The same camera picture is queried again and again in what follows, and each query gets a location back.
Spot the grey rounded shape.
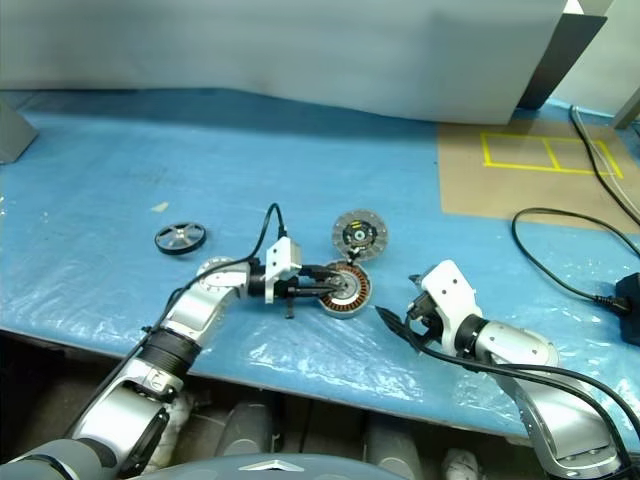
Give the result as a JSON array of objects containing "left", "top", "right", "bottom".
[
  {"left": 364, "top": 424, "right": 426, "bottom": 480},
  {"left": 219, "top": 399, "right": 274, "bottom": 457}
]

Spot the brown cardboard sheet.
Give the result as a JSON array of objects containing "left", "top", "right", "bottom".
[{"left": 437, "top": 112, "right": 640, "bottom": 234}]

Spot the thick black power cable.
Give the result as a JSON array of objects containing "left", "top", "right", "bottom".
[{"left": 510, "top": 207, "right": 640, "bottom": 311}]

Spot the thin black cable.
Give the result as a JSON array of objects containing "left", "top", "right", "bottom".
[{"left": 569, "top": 105, "right": 640, "bottom": 225}]

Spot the thin white cable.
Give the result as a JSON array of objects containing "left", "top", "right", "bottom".
[{"left": 571, "top": 103, "right": 640, "bottom": 217}]

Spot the white wrapped bundle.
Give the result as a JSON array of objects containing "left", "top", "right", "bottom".
[{"left": 149, "top": 389, "right": 196, "bottom": 466}]

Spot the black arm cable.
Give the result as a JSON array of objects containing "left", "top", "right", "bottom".
[
  {"left": 405, "top": 312, "right": 634, "bottom": 469},
  {"left": 64, "top": 202, "right": 289, "bottom": 441}
]

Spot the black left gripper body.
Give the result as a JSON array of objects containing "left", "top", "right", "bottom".
[{"left": 273, "top": 269, "right": 309, "bottom": 321}]

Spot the black panel stand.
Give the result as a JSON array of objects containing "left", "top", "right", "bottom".
[{"left": 514, "top": 13, "right": 609, "bottom": 112}]

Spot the grey metal box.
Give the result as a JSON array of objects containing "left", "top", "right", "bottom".
[{"left": 0, "top": 92, "right": 40, "bottom": 166}]

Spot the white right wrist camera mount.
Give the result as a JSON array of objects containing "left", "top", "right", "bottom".
[{"left": 409, "top": 259, "right": 484, "bottom": 359}]

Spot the yellow tape rectangle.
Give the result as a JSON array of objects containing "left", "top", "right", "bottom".
[{"left": 480, "top": 132, "right": 625, "bottom": 180}]

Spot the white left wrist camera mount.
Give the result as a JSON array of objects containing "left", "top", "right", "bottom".
[{"left": 263, "top": 238, "right": 304, "bottom": 305}]

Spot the black power adapter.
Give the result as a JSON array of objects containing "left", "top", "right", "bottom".
[{"left": 613, "top": 272, "right": 640, "bottom": 346}]

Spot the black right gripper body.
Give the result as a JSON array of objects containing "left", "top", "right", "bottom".
[{"left": 405, "top": 292, "right": 444, "bottom": 351}]

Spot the black-rimmed spoked rotor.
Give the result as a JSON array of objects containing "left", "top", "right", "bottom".
[{"left": 153, "top": 223, "right": 209, "bottom": 257}]

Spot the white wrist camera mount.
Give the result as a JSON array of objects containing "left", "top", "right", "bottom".
[
  {"left": 409, "top": 259, "right": 484, "bottom": 359},
  {"left": 263, "top": 238, "right": 304, "bottom": 305}
]

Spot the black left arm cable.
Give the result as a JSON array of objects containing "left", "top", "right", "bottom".
[{"left": 64, "top": 202, "right": 289, "bottom": 441}]

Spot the white shoe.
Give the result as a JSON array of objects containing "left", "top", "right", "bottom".
[{"left": 442, "top": 447, "right": 481, "bottom": 480}]

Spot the grey robot torso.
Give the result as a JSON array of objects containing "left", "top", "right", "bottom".
[{"left": 144, "top": 452, "right": 451, "bottom": 480}]

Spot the motor housing with copper windings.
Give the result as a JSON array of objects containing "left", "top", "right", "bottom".
[{"left": 319, "top": 262, "right": 374, "bottom": 319}]

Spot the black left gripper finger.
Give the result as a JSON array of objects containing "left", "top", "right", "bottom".
[
  {"left": 302, "top": 267, "right": 346, "bottom": 289},
  {"left": 294, "top": 284, "right": 346, "bottom": 300}
]

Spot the grey aluminium post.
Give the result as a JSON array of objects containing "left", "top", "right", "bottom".
[{"left": 612, "top": 87, "right": 640, "bottom": 131}]

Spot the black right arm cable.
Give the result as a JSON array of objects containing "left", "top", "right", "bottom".
[{"left": 405, "top": 312, "right": 634, "bottom": 469}]

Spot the blue plastic table cover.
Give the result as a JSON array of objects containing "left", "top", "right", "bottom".
[{"left": 0, "top": 88, "right": 640, "bottom": 441}]

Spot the white backdrop board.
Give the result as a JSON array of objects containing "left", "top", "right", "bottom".
[{"left": 0, "top": 0, "right": 584, "bottom": 126}]

